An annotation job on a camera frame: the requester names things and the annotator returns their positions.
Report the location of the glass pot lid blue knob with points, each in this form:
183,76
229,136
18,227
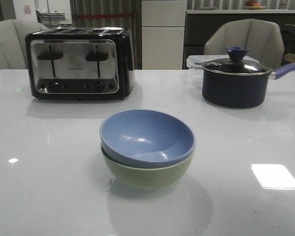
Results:
235,64

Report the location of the white cabinet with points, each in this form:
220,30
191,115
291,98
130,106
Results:
163,24

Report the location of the beige chair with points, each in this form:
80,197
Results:
263,38
12,42

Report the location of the fruit bowl on counter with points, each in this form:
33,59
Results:
253,5

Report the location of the dark counter unit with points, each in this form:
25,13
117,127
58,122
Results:
200,25

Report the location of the beige chair on right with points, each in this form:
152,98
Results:
263,38

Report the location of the clear plastic food container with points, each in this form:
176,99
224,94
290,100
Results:
194,62

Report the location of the blue bowl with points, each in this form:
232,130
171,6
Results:
146,138

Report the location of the beige chair on left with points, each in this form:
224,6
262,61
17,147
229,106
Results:
12,42

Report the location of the dark blue saucepan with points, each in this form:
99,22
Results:
239,91

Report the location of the green bowl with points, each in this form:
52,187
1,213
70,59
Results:
148,178

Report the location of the black chrome four-slot toaster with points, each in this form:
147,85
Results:
81,63

